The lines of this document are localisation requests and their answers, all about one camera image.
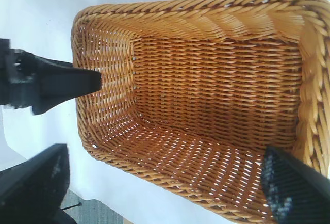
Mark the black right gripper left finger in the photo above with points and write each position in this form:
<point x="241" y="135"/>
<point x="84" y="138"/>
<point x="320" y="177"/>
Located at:
<point x="28" y="190"/>

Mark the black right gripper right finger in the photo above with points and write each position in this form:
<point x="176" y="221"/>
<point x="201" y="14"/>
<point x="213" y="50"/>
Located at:
<point x="301" y="195"/>

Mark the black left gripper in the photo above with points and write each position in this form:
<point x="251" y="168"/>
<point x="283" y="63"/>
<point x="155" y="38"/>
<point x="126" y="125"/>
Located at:
<point x="15" y="79"/>

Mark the tan woven wicker basket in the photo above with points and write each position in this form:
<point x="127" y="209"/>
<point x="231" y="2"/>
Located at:
<point x="206" y="92"/>

